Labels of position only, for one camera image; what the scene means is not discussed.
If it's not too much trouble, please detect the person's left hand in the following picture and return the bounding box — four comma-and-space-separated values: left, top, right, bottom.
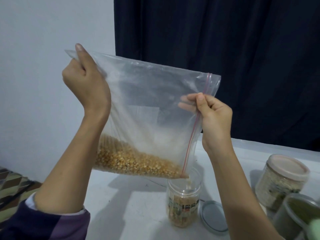
62, 44, 112, 120

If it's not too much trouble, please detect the person's right hand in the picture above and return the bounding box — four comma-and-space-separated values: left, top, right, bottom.
178, 92, 234, 153

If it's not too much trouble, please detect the zip bag of corn kernels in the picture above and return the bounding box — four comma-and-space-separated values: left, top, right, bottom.
65, 49, 222, 179

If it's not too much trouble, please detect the pink round lid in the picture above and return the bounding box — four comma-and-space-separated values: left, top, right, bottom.
267, 154, 311, 181

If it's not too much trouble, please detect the transparent jar pink lid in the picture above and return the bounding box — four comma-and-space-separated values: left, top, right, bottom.
254, 154, 311, 212

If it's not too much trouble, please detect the transparent jar blue lid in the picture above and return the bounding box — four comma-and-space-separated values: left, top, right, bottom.
166, 168, 203, 228

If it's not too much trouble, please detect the blue round lid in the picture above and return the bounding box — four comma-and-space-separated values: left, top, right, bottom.
200, 200, 230, 234

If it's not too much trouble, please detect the pile of green beans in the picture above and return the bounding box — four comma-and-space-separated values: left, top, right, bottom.
289, 197, 320, 223

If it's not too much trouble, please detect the green round lid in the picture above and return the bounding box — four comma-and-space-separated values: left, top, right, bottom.
307, 218, 320, 240

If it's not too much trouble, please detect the person's left forearm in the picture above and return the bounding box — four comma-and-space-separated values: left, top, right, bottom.
0, 113, 111, 240

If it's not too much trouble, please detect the person's right forearm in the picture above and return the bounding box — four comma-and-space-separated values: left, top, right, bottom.
206, 143, 286, 240

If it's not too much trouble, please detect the dark navy curtain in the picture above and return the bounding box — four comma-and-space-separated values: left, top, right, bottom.
113, 0, 320, 152

